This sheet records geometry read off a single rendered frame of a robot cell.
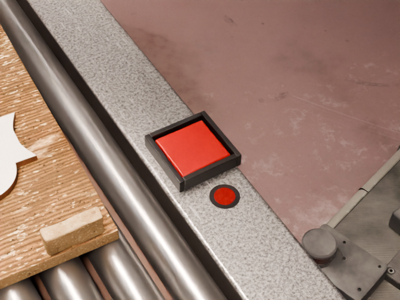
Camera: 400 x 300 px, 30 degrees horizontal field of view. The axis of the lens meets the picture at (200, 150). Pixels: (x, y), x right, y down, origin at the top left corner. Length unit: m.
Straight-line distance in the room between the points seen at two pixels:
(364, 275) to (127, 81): 0.77
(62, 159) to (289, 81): 1.51
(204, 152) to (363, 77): 1.54
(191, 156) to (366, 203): 0.92
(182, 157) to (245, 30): 1.63
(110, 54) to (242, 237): 0.31
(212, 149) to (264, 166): 1.21
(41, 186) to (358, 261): 0.88
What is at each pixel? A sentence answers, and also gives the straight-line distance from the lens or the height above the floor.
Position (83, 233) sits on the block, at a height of 0.95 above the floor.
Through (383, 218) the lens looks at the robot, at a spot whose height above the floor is 0.24.
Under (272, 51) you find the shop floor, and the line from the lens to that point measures 2.33.
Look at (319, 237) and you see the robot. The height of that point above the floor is 0.32.
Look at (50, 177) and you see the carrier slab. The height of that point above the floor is 0.94.
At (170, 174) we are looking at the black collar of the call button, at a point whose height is 0.93.
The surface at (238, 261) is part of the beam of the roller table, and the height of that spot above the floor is 0.91.
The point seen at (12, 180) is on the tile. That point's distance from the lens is 0.76.
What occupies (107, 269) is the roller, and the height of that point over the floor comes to 0.91.
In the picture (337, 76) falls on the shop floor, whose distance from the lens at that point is 2.28.
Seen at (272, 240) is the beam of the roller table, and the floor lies 0.92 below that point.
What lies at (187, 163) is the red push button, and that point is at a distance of 0.78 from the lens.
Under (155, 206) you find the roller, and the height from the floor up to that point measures 0.92.
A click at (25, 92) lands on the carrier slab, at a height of 0.94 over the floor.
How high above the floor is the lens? 1.53
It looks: 49 degrees down
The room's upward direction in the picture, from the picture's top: 2 degrees clockwise
